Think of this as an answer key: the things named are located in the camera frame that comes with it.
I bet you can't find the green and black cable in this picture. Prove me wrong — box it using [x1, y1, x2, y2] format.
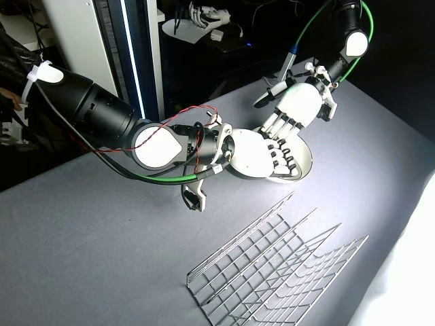
[33, 77, 232, 187]

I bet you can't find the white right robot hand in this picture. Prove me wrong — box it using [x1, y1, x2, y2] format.
[229, 128, 300, 179]

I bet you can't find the white paper sheet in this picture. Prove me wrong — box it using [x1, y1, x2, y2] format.
[161, 18, 218, 45]

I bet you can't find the thin green cable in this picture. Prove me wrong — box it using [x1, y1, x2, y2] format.
[292, 0, 375, 84]

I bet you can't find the grey cable adapter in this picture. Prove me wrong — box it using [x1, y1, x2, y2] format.
[278, 50, 300, 82]

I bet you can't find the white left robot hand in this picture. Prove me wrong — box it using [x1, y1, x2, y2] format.
[253, 78, 327, 142]

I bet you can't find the spare white robot hand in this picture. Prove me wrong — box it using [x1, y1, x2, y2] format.
[188, 1, 232, 30]

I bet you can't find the silver wire plate rack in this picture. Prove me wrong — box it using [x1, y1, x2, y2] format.
[186, 192, 370, 326]

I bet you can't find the red black twisted wire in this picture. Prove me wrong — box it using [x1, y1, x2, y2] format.
[71, 105, 218, 174]

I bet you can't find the white leaf print plate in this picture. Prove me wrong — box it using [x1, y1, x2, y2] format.
[268, 134, 313, 184]
[268, 169, 309, 185]

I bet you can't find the black device with blue light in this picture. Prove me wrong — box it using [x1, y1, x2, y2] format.
[217, 33, 254, 54]

